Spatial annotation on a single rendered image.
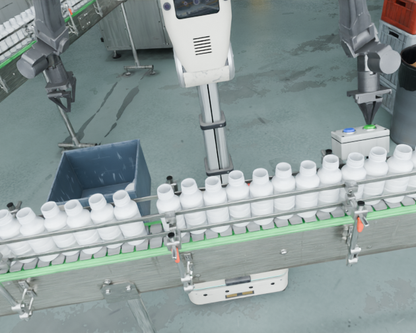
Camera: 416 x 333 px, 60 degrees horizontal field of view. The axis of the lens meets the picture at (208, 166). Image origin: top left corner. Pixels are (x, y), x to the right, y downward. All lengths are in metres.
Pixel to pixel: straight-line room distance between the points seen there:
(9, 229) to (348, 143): 0.93
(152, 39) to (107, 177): 3.25
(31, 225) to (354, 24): 0.94
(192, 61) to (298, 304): 1.31
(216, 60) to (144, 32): 3.40
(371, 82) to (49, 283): 1.04
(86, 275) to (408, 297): 1.59
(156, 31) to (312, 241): 3.89
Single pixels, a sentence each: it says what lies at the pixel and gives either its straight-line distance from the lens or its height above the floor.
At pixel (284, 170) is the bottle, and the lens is 0.94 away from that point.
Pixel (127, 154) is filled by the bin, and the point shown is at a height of 0.88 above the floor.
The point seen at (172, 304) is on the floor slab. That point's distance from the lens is 2.07.
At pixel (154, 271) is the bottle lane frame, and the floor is 0.91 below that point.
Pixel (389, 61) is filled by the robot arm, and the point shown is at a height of 1.33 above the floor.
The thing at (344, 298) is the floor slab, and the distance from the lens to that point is 2.06.
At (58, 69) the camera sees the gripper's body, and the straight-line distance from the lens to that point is 1.20.
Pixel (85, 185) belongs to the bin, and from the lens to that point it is 1.67.
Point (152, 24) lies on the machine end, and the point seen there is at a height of 0.41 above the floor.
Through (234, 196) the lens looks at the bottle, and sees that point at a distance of 0.90.
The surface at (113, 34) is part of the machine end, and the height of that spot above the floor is 0.32.
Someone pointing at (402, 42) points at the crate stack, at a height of 0.59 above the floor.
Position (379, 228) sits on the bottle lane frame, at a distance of 1.11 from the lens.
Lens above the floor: 1.75
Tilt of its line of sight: 39 degrees down
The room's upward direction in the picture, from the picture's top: 10 degrees counter-clockwise
